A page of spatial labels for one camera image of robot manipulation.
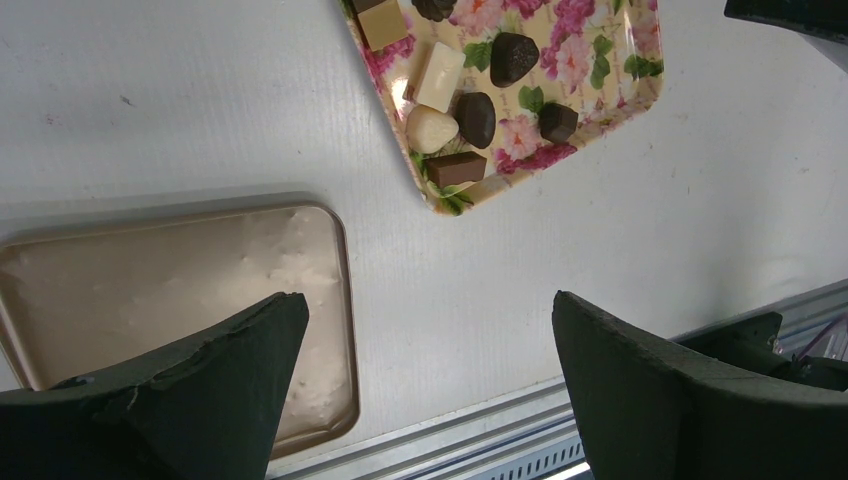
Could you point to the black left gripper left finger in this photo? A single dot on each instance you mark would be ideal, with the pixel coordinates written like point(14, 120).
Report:
point(203, 407)

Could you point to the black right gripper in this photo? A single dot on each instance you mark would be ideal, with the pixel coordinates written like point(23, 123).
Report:
point(825, 19)

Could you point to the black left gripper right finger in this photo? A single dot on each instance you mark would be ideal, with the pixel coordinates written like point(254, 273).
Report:
point(649, 408)

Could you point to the small dark square chocolate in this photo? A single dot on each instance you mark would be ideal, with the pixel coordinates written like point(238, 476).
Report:
point(557, 123)

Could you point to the brown rectangular chocolate bar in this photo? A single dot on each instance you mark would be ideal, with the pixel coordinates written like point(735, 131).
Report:
point(455, 169)

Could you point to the dark heart chocolate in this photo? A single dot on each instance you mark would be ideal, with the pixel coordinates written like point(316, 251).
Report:
point(513, 56)

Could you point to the dark oval chocolate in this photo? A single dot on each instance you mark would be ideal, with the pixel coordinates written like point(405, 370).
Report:
point(476, 118)

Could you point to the white heart chocolate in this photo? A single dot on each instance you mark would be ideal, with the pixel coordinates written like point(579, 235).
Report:
point(429, 130)

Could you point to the white rectangular chocolate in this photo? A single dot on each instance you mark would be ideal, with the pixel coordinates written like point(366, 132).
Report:
point(439, 79)

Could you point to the dark swirl chocolate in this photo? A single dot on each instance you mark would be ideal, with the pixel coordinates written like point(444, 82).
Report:
point(434, 10)

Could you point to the tan square chocolate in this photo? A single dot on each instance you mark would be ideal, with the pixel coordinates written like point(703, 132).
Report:
point(383, 25)

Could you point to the brown square chocolate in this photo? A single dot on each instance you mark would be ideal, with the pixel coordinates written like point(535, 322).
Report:
point(360, 6)

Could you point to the gold box lid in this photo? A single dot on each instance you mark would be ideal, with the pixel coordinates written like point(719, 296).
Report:
point(81, 300)

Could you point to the floral rectangular tray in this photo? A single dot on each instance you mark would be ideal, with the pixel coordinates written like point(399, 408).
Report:
point(603, 59)

